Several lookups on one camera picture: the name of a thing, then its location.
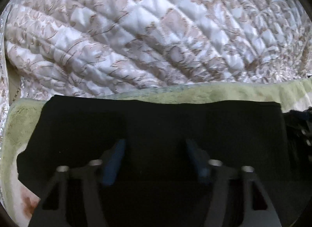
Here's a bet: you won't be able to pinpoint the black pants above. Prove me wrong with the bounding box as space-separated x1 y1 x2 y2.
17 96 306 226

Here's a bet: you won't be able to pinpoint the floral fleece blanket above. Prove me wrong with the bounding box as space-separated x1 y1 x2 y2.
1 78 311 226

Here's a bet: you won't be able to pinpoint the quilted beige floral comforter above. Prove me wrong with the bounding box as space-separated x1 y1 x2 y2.
0 0 312 130

